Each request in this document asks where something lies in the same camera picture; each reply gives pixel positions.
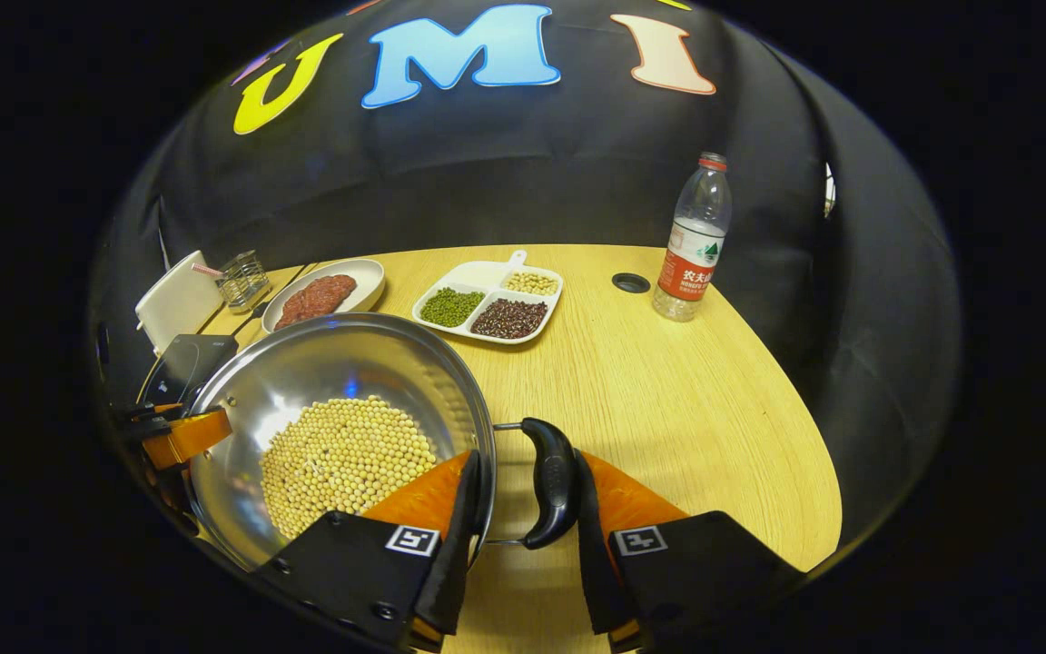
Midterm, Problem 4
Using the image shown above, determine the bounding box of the raw red meat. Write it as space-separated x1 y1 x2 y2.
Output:
274 274 358 330

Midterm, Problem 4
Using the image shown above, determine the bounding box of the black induction cooktop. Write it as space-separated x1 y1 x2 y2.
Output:
143 334 240 405

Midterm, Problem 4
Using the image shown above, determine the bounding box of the pile of green beans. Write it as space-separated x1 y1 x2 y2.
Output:
419 287 486 329

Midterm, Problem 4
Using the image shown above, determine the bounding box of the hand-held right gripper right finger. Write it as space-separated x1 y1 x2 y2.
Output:
575 450 805 653

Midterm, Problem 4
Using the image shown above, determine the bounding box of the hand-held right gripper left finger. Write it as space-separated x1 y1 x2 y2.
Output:
255 450 483 653

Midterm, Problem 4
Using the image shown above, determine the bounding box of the white divided dish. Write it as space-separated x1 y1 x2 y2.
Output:
411 250 565 346

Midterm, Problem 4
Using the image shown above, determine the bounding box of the pile of dark red beans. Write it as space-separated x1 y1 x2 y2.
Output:
471 298 548 340

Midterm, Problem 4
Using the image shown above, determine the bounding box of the steel pot with black handle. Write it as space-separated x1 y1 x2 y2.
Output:
185 312 578 571

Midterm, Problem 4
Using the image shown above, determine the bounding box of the white toaster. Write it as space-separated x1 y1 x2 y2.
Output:
135 251 224 355

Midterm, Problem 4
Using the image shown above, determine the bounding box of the clear water bottle red label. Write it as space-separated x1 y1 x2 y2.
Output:
652 152 733 322

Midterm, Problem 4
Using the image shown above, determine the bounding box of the white oval plate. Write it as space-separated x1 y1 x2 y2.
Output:
261 259 387 334

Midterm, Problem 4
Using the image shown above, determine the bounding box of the small wire mesh basket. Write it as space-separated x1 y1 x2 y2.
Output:
217 251 271 314

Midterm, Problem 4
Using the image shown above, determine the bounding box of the pile of soybeans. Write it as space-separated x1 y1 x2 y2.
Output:
260 396 438 541

